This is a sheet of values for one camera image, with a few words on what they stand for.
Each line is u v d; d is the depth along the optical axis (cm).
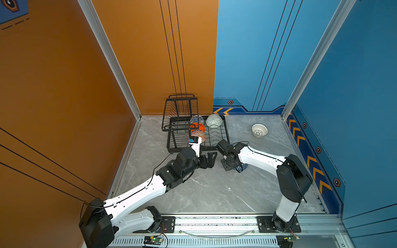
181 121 113
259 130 109
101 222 39
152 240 71
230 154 66
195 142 65
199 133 102
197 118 111
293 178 47
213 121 112
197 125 82
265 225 72
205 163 65
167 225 74
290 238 70
